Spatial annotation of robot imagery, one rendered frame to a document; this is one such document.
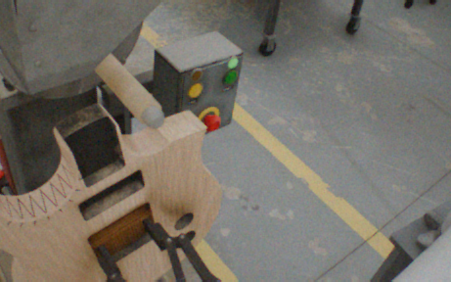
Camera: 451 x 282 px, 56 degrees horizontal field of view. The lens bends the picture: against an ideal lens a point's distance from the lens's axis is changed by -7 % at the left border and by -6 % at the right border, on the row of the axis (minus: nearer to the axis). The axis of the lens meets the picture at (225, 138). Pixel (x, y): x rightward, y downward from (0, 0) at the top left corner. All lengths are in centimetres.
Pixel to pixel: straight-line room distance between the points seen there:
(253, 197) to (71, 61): 182
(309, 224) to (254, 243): 29
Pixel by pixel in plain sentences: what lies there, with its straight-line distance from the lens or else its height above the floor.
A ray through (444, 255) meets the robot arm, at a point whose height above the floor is 127.
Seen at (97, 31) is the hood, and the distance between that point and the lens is 36.
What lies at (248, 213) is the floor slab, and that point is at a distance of 206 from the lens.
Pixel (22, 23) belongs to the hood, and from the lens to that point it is 33.
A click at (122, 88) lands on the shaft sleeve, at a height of 126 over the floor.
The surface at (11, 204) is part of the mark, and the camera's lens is 56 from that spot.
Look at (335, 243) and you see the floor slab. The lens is 208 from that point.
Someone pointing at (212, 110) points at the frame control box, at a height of 100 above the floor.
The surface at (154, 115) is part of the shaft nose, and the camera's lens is 53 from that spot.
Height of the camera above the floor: 160
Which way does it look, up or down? 42 degrees down
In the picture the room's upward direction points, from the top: 10 degrees clockwise
